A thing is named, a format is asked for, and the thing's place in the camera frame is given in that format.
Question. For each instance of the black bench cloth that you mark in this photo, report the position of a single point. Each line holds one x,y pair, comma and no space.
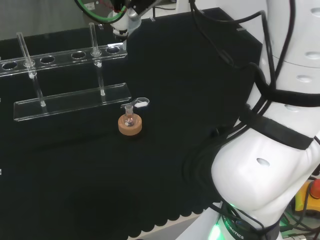
100,175

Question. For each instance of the clear glass funnel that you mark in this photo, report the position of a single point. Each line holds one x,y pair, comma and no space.
133,25

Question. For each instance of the clear funnel stand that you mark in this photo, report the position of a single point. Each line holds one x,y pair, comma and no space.
72,100

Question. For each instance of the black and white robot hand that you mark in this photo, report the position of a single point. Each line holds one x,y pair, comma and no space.
121,23

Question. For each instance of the clear cloth clip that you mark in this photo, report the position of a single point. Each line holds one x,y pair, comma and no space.
241,29
152,19

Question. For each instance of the clear round-bottom flask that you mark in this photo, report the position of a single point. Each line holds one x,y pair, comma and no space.
129,120

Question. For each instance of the yellow stop button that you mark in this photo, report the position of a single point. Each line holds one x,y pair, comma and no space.
306,200

